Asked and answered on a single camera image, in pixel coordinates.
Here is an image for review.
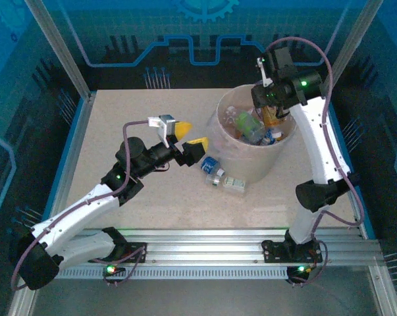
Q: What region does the blue label bottle white cap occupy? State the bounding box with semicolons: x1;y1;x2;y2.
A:
199;156;226;177

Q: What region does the small blue label bottle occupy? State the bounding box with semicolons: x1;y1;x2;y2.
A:
259;129;283;145

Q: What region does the green white label bottle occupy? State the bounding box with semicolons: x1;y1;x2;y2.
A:
204;174;248;196

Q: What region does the white plastic bin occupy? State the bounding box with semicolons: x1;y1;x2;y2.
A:
207;84;298;185

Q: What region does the arm base LED board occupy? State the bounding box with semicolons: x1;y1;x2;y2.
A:
102;263;126;278
286;263;313;279

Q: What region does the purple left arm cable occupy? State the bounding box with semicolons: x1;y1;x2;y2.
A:
12;120;149;290

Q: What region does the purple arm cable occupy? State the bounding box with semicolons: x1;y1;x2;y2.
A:
263;36;366;286
12;120;149;290

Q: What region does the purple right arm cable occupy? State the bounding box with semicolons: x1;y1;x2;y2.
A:
263;36;366;286

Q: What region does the aluminium frame post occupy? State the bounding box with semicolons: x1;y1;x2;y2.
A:
22;0;97;101
318;0;386;101

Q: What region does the aluminium table side rail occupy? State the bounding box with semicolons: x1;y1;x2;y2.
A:
36;91;97;240
317;91;377;240

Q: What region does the aluminium front rail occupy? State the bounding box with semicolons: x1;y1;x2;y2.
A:
30;228;383;268

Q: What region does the white slotted cable duct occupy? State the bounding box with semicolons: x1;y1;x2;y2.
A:
40;265;317;280

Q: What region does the aluminium frame leg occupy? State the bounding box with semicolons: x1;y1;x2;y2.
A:
7;286;44;316
368;265;397;316

